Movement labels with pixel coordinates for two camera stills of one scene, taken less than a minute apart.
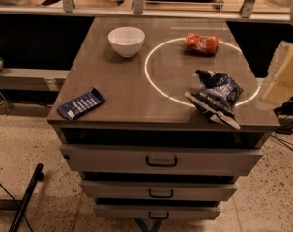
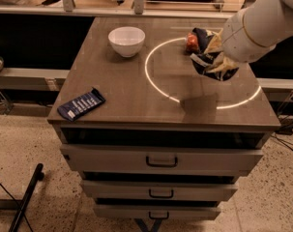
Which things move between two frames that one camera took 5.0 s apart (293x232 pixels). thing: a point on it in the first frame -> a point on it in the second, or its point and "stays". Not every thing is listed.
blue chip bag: (218, 97) -> (210, 58)
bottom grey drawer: (156, 211) stays
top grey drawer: (161, 160) stays
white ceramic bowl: (127, 42) stays
